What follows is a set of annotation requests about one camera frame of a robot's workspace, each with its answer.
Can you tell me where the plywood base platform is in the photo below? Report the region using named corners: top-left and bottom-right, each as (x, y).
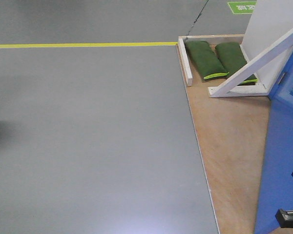
top-left (186, 59), bottom-right (270, 234)

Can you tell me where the white diagonal brace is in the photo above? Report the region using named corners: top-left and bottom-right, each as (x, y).
top-left (208, 28), bottom-right (293, 98)

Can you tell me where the green floor sign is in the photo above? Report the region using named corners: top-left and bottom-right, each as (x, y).
top-left (228, 1), bottom-right (257, 15)

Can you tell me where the green sandbag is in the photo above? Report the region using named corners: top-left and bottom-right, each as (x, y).
top-left (215, 42), bottom-right (247, 79)
top-left (185, 40), bottom-right (229, 80)

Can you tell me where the far white border rail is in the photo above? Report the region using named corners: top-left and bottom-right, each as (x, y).
top-left (176, 34), bottom-right (249, 87)

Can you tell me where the blue door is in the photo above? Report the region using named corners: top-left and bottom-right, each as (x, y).
top-left (254, 52), bottom-right (293, 234)

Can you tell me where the white wall panel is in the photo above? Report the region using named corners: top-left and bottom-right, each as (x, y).
top-left (242, 0), bottom-right (293, 89)

